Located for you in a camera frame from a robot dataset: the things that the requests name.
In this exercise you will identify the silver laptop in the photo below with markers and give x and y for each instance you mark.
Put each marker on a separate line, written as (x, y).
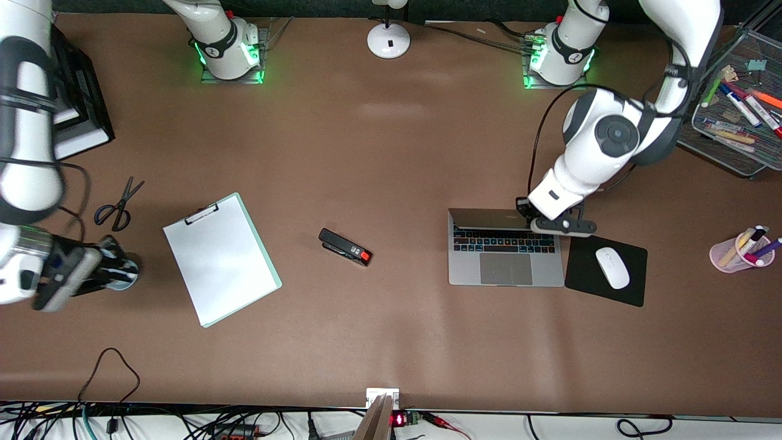
(507, 269)

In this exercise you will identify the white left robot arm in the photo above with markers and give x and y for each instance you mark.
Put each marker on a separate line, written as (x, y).
(617, 134)

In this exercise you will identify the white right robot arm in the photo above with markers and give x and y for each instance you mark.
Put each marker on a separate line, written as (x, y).
(30, 189)

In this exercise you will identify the green marker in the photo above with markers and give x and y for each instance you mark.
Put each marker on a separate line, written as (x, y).
(713, 90)

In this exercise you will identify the white marker with black cap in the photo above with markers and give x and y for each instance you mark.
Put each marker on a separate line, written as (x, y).
(757, 232)

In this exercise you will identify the white marker with blue cap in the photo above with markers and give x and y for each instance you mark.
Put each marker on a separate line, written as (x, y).
(740, 105)

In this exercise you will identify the purple marker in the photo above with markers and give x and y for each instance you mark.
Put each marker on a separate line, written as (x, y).
(771, 246)

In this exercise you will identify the white marker with red cap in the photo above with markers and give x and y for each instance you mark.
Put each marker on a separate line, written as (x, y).
(760, 113)

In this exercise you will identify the blue mesh pen cup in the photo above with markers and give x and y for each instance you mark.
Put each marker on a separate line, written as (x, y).
(131, 269)

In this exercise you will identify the black scissors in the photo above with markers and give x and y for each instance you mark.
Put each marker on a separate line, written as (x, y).
(119, 211)

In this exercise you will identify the black mouse pad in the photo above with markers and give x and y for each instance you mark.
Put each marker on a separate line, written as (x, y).
(586, 275)

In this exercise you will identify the white computer mouse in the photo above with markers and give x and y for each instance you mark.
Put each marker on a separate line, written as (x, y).
(613, 267)

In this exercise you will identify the white paper sheet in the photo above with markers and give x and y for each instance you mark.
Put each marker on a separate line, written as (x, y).
(226, 269)

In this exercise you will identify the black plug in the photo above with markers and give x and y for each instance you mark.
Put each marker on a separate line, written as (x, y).
(112, 425)

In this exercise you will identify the mint green clipboard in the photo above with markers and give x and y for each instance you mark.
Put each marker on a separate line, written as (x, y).
(272, 269)

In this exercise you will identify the black stacked file tray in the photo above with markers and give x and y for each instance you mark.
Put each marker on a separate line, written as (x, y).
(85, 91)

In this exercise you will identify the pink mesh pen cup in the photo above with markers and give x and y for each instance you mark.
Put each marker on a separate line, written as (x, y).
(727, 261)

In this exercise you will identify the black mesh desk tray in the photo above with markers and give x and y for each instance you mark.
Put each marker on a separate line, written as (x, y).
(733, 153)

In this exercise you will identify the yellow pencil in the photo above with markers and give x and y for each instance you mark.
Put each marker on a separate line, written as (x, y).
(736, 247)

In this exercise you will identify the black stapler with red end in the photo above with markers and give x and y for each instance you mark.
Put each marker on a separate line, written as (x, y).
(345, 247)

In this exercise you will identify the white lamp base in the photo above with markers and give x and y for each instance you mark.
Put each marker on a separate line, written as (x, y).
(388, 41)

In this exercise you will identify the orange highlighter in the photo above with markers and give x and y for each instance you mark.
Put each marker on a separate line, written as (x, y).
(767, 98)

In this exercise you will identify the teal binder clip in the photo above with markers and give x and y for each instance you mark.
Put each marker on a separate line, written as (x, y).
(757, 65)

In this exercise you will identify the small white box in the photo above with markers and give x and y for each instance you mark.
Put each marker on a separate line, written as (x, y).
(376, 394)

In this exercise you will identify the red LED display module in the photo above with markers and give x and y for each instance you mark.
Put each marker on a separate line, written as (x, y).
(404, 419)

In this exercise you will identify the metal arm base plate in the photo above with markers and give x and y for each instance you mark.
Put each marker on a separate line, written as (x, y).
(259, 49)
(531, 82)

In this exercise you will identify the grey camera stand post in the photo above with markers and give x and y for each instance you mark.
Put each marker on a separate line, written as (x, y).
(374, 421)

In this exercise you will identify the clear acrylic bracket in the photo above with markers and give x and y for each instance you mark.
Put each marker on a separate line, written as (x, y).
(278, 30)

